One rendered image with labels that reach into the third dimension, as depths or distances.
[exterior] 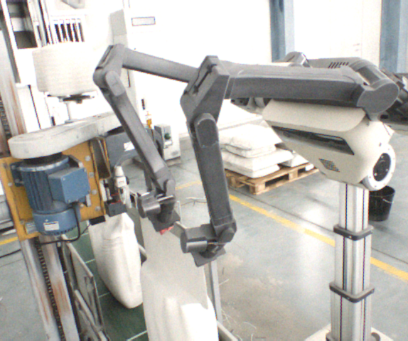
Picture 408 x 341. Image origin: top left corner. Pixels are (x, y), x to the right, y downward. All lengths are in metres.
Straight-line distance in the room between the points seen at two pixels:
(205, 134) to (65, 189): 0.63
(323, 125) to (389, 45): 8.72
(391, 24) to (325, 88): 9.00
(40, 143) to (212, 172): 0.61
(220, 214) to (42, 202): 0.62
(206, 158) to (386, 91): 0.39
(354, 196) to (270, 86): 0.76
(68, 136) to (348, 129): 0.85
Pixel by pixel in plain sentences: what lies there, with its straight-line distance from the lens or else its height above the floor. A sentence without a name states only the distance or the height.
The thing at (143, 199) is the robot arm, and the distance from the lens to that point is 1.26.
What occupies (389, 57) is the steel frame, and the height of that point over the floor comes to 0.92.
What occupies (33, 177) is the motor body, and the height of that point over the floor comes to 1.29.
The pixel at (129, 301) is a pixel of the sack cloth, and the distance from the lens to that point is 2.14.
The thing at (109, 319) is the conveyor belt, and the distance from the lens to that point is 2.12.
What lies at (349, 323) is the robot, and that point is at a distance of 1.68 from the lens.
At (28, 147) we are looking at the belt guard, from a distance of 1.27.
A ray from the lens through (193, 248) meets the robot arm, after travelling 1.04.
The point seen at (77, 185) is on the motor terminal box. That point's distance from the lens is 1.27.
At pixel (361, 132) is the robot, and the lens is 1.11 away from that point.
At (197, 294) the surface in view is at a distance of 1.35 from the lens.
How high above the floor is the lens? 1.64
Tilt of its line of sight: 18 degrees down
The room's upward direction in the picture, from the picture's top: 6 degrees counter-clockwise
